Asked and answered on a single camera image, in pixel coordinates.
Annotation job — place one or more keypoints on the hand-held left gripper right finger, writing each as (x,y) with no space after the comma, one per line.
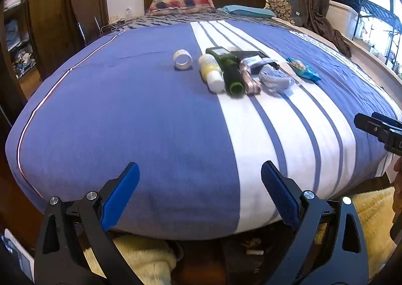
(279,197)

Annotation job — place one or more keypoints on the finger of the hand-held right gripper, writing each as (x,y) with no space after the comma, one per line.
(381,129)

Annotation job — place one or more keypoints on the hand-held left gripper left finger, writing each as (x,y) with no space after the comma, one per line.
(121,197)

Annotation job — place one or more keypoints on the blue snack packet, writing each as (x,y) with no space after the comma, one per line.
(301,68)

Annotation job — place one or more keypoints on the grey blue cloth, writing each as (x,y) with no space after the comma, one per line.
(274,79)

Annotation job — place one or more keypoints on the pink tube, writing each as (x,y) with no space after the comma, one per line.
(249,80)

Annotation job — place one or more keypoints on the dark green bottle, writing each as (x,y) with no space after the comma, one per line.
(229,66)

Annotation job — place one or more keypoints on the black packet with white label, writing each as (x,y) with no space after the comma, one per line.
(251,54)

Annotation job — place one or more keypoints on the yellow bottle with white cap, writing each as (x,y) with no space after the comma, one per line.
(211,68)

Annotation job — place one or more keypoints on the white tape roll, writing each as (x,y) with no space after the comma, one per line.
(182,60)

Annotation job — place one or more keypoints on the yellow fluffy cloth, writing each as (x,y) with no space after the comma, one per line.
(144,256)

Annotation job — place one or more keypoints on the blue white striped bed blanket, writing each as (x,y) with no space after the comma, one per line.
(125,115)

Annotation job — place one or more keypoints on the metal window rack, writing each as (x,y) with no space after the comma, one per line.
(377,17)

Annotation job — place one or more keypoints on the patterned cushion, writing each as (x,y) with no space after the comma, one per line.
(282,5)

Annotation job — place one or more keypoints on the folding chair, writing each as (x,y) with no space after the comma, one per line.
(82,27)

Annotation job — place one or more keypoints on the teal pillow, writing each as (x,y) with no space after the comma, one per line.
(248,10)

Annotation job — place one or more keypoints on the grey patterned bedsheet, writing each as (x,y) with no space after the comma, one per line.
(169,19)

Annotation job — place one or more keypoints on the plaid pillow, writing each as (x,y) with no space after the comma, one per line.
(182,2)

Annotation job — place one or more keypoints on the wooden wardrobe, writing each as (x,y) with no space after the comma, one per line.
(47,5)

